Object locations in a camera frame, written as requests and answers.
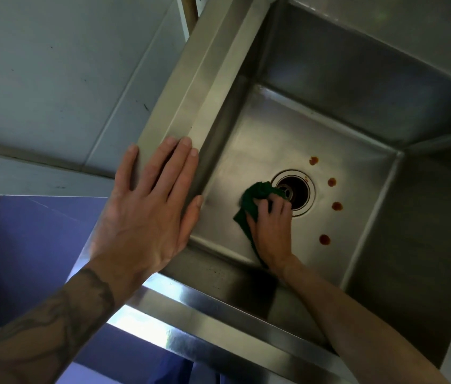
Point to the person's right hand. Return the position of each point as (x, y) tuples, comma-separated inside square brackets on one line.
[(273, 239)]

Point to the basin drain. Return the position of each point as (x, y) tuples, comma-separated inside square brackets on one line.
[(301, 191)]

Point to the person's left hand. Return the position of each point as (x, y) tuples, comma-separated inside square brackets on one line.
[(145, 227)]

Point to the stainless steel sink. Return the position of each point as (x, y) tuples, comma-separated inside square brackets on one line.
[(329, 95)]

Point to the person's right forearm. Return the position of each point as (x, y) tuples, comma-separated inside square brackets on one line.
[(349, 323)]

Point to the green scouring cloth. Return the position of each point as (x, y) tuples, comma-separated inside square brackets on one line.
[(255, 193)]

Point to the person's left forearm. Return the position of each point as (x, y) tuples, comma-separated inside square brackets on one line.
[(41, 335)]

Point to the brown wooden pole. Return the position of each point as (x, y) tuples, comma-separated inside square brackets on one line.
[(189, 5)]

